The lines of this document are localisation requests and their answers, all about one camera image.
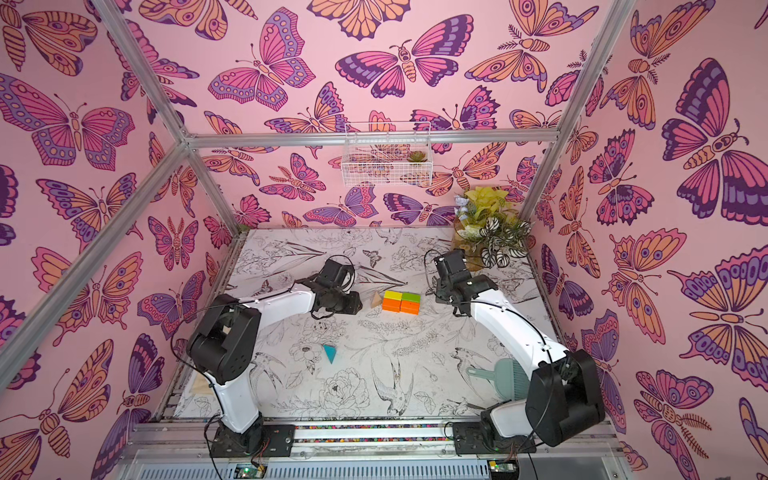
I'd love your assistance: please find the orange small block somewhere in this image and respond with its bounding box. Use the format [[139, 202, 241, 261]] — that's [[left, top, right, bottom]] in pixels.
[[381, 298, 402, 313]]

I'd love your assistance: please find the yellow block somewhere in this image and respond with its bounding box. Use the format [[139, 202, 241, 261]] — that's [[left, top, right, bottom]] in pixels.
[[384, 290, 403, 302]]

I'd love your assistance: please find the green rectangular block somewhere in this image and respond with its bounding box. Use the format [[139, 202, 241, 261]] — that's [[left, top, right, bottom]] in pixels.
[[401, 292, 421, 304]]

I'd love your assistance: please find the teal triangle block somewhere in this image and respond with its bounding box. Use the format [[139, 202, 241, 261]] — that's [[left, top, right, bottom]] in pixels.
[[322, 344, 337, 364]]

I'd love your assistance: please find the orange long rectangular block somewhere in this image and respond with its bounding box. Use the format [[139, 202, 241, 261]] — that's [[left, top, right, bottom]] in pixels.
[[400, 300, 421, 315]]

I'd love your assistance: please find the natural wood triangle block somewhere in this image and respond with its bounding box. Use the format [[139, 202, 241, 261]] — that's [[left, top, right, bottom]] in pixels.
[[370, 292, 383, 309]]

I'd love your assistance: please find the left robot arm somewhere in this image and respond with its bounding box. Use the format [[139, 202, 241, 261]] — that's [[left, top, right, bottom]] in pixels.
[[187, 258, 362, 434]]

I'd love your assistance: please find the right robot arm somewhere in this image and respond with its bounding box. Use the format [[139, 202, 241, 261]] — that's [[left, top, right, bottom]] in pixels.
[[434, 249, 606, 447]]

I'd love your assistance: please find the amber glass vase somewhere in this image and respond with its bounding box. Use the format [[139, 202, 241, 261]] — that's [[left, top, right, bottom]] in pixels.
[[464, 246, 485, 272]]

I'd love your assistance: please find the artificial plant bouquet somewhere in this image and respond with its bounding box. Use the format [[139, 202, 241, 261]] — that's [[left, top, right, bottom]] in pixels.
[[453, 187, 532, 268]]

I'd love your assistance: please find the small succulent in basket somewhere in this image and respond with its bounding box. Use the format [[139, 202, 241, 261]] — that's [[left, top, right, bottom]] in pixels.
[[407, 150, 428, 163]]

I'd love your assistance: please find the green circuit board right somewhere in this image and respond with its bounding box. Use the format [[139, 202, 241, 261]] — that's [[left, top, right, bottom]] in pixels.
[[487, 460, 520, 480]]

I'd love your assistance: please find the green circuit board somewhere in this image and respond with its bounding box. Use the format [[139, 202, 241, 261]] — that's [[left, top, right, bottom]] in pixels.
[[232, 464, 266, 480], [487, 460, 520, 480]]

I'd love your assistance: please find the green circuit board left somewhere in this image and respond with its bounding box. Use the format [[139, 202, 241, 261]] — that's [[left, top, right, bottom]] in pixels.
[[232, 464, 266, 480]]

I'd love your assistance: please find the white wire basket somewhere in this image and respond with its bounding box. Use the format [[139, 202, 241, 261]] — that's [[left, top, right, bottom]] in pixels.
[[339, 120, 434, 188]]

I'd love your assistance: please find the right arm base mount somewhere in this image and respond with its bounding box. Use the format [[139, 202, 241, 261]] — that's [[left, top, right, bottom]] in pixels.
[[450, 421, 537, 456]]

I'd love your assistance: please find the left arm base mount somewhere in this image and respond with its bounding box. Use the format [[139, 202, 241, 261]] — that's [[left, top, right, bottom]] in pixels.
[[211, 424, 296, 458]]

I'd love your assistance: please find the aluminium frame back bar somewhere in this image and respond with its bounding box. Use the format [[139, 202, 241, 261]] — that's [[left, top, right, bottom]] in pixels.
[[187, 129, 559, 149]]

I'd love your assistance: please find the aluminium front rail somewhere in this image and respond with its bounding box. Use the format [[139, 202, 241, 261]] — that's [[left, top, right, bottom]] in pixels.
[[119, 416, 619, 463]]

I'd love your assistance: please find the aluminium frame left diagonal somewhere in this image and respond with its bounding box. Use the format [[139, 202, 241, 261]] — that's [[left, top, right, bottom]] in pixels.
[[1, 143, 188, 389]]

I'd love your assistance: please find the aluminium frame right post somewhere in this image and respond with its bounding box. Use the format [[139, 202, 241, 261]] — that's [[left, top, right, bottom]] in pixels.
[[519, 0, 636, 220]]

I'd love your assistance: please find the aluminium frame post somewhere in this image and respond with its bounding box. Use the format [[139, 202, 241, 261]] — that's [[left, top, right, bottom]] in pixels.
[[519, 0, 636, 220], [93, 0, 240, 237]]

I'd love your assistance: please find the aluminium frame left post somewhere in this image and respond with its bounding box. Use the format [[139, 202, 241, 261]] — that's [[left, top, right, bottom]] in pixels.
[[93, 0, 240, 237]]

